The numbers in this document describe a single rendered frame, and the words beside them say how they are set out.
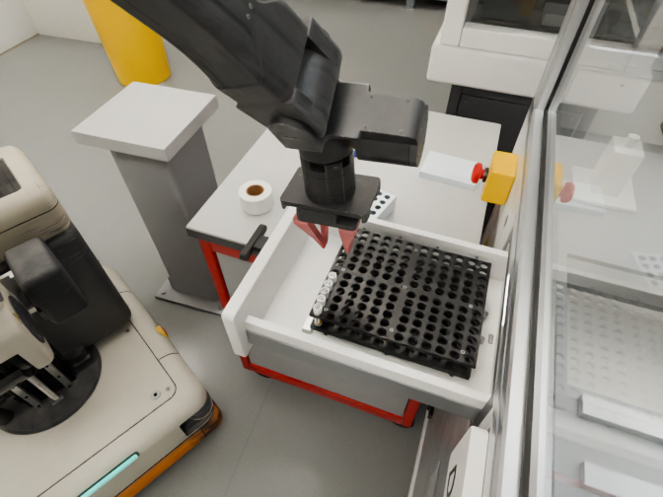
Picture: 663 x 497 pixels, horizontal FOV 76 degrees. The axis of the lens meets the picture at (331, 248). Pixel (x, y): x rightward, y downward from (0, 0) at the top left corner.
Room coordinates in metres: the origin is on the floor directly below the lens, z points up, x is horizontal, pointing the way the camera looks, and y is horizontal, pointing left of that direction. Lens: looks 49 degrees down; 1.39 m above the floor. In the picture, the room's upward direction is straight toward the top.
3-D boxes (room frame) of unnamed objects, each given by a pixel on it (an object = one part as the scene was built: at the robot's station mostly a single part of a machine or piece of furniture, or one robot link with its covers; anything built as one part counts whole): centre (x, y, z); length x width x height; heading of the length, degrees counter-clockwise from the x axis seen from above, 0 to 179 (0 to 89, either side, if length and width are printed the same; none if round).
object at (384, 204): (0.66, -0.06, 0.78); 0.12 x 0.08 x 0.04; 55
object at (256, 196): (0.68, 0.16, 0.78); 0.07 x 0.07 x 0.04
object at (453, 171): (0.79, -0.28, 0.77); 0.13 x 0.09 x 0.02; 66
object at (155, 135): (1.05, 0.51, 0.38); 0.30 x 0.30 x 0.76; 73
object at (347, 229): (0.36, -0.01, 1.02); 0.07 x 0.07 x 0.09; 71
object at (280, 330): (0.35, -0.11, 0.86); 0.40 x 0.26 x 0.06; 70
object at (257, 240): (0.43, 0.11, 0.91); 0.07 x 0.04 x 0.01; 160
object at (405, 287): (0.35, -0.10, 0.87); 0.22 x 0.18 x 0.06; 70
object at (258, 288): (0.42, 0.08, 0.87); 0.29 x 0.02 x 0.11; 160
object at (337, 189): (0.36, 0.00, 1.09); 0.10 x 0.07 x 0.07; 71
